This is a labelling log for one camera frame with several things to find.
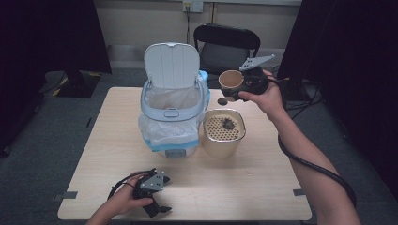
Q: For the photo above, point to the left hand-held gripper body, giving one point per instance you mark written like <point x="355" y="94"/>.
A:
<point x="153" y="182"/>

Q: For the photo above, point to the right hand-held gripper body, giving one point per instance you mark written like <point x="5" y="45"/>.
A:
<point x="255" y="81"/>

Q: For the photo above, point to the brown paper cup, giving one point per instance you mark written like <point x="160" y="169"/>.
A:
<point x="231" y="79"/>

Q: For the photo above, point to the dark wet tea leaves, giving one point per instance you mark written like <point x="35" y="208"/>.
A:
<point x="228" y="124"/>

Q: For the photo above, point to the beige container with strainer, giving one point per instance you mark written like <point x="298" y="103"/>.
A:
<point x="220" y="146"/>

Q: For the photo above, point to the white lidded trash bin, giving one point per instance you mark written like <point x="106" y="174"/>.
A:
<point x="172" y="65"/>

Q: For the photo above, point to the person's right hand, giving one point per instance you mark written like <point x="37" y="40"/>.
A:
<point x="270" y="98"/>

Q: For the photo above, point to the person's left hand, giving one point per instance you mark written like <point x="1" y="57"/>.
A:
<point x="122" y="201"/>

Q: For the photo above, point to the black stand base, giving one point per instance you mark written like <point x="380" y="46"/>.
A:
<point x="297" y="90"/>
<point x="79" y="86"/>

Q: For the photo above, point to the black folding chair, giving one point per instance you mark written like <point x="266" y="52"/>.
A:
<point x="225" y="37"/>

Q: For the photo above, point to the clear plastic bin liner bag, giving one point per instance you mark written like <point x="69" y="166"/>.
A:
<point x="165" y="131"/>

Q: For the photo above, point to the grey tape strip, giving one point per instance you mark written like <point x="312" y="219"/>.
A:
<point x="298" y="192"/>
<point x="66" y="195"/>

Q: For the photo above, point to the black curtain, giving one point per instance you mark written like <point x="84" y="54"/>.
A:
<point x="47" y="37"/>
<point x="350" y="62"/>

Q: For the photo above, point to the white wall outlet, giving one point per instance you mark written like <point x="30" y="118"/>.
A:
<point x="192" y="6"/>

